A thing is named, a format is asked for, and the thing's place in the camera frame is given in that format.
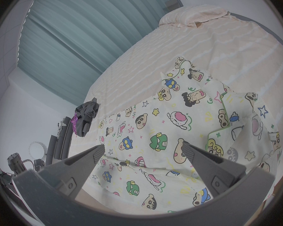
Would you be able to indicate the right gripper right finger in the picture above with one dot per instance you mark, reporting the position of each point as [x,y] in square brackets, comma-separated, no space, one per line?
[214,173]

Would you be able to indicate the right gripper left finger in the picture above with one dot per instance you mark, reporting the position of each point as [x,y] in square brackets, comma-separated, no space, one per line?
[68,173]

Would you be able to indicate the white printed pyjama top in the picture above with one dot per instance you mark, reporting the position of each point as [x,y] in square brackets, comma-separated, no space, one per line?
[167,131]

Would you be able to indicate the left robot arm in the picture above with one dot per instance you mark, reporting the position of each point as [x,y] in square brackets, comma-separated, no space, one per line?
[15,162]

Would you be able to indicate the grey white pile of clothes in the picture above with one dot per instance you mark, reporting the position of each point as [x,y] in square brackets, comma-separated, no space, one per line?
[61,126]

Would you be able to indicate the bed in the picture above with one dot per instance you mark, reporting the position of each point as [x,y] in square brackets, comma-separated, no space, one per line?
[191,46]

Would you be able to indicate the black chest of drawers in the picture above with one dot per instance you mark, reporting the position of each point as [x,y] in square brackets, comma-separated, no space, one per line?
[61,145]

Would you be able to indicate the purple satin garment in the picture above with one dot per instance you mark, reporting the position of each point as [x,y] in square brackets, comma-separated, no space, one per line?
[74,125]

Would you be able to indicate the black shirt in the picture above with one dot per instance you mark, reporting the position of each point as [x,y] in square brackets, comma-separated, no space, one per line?
[87,112]

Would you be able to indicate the blue-green curtain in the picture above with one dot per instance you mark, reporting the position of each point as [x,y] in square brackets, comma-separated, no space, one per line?
[85,27]

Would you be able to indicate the cream pillow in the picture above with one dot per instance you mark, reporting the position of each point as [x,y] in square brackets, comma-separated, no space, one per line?
[191,16]

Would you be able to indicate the grey bedside table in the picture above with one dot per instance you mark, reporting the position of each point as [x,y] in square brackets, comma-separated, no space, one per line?
[172,3]

